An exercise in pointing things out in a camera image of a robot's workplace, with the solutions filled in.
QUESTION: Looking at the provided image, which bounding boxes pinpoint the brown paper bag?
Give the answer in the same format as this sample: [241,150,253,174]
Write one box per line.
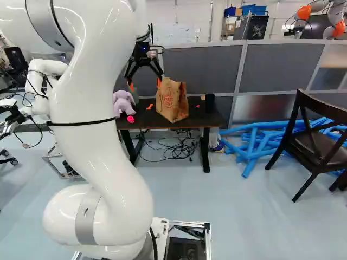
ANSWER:
[155,76,190,124]

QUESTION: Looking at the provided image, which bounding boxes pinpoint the black floor cable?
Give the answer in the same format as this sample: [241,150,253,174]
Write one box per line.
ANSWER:
[138,129,198,164]

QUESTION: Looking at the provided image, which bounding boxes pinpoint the dark brown table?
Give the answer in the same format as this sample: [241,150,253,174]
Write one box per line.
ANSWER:
[115,96,228,173]

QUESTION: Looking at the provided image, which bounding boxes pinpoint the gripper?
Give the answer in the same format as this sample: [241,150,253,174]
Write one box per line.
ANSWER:
[124,42,165,92]

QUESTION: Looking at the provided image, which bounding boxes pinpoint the grey office partition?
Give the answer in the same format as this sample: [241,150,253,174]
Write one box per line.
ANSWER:
[159,39,347,131]

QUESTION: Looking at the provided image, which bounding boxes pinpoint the black cylinder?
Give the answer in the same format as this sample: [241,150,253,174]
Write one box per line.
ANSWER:
[205,93,216,113]

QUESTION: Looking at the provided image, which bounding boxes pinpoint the person's legs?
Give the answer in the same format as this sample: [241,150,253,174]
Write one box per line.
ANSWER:
[208,127,226,154]

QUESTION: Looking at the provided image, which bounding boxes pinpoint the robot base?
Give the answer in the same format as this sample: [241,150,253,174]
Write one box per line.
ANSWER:
[72,216,212,260]

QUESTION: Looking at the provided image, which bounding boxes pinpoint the purple plush elephant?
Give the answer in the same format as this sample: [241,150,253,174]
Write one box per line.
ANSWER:
[112,89,137,119]

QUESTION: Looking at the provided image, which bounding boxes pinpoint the white robot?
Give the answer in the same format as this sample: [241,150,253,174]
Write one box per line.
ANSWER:
[0,58,87,181]

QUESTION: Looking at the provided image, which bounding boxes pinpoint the dark wooden chair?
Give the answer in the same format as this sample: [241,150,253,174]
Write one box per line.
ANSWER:
[264,88,347,204]

